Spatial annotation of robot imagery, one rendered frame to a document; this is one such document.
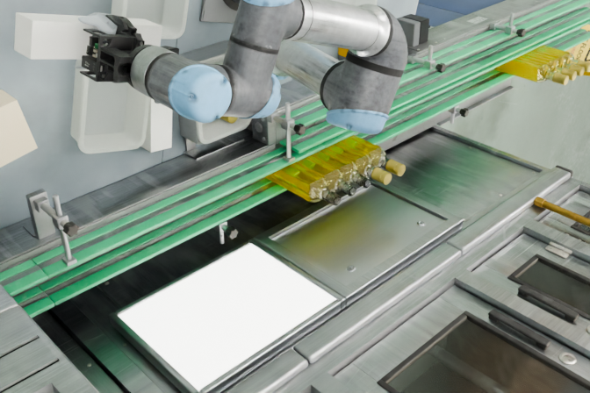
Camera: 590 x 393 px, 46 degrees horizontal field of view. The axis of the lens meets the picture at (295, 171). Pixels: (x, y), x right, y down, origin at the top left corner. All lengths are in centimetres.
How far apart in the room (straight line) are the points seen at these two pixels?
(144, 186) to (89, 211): 15
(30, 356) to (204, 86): 46
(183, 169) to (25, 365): 86
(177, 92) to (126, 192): 82
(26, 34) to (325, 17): 47
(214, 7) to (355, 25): 68
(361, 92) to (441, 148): 108
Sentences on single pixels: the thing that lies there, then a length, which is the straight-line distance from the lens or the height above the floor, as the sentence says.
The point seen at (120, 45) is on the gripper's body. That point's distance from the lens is 111.
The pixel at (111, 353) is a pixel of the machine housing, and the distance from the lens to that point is 162.
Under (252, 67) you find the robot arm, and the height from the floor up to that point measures 143.
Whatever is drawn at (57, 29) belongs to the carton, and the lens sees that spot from 119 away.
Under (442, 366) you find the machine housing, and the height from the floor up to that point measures 158.
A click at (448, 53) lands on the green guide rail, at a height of 91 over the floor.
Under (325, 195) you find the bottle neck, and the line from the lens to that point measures 177.
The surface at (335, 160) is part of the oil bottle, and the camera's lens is 188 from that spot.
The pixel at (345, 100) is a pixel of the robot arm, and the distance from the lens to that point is 134.
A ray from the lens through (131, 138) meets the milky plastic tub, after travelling 173.
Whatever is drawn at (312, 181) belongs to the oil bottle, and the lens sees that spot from 179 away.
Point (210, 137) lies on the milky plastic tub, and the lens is 182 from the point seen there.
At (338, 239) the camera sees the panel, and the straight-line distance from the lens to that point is 184.
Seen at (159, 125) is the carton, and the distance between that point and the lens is 174.
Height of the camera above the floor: 216
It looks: 39 degrees down
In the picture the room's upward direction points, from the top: 117 degrees clockwise
